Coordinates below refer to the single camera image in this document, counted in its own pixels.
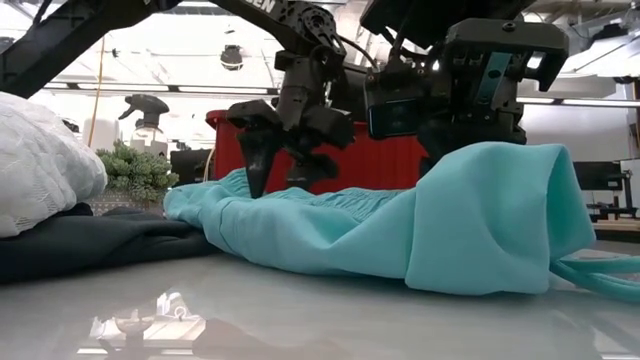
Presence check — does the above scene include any grey spray bottle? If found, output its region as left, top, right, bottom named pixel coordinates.
left=118, top=93, right=171, bottom=157

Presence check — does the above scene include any teal garment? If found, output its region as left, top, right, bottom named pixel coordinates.
left=163, top=142, right=640, bottom=304

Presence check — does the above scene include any black equipment block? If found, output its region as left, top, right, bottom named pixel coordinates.
left=169, top=147, right=214, bottom=186

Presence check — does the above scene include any white lace garment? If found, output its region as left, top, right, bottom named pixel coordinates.
left=0, top=92, right=109, bottom=239

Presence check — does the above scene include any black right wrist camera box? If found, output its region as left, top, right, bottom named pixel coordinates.
left=367, top=97, right=426, bottom=140

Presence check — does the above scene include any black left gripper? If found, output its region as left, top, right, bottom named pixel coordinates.
left=227, top=44, right=356, bottom=200

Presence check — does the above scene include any long ceiling light strip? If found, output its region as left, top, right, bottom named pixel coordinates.
left=42, top=82, right=640, bottom=107

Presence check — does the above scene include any black computer monitor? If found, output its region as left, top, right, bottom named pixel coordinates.
left=572, top=159, right=634, bottom=191

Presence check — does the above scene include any green artificial plant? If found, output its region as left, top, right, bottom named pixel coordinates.
left=84, top=139, right=180, bottom=216

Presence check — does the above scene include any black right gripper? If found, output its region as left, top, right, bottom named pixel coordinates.
left=364, top=18, right=570, bottom=176

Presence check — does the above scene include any red plastic laundry bin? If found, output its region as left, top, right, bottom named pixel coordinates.
left=204, top=109, right=431, bottom=196

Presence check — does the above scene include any black t-shirt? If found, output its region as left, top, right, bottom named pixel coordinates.
left=0, top=202, right=221, bottom=284

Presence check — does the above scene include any yellow hanging cord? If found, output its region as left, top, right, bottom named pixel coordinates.
left=87, top=37, right=106, bottom=149

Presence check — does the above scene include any black hanging ceiling lamp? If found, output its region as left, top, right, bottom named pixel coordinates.
left=219, top=44, right=245, bottom=72

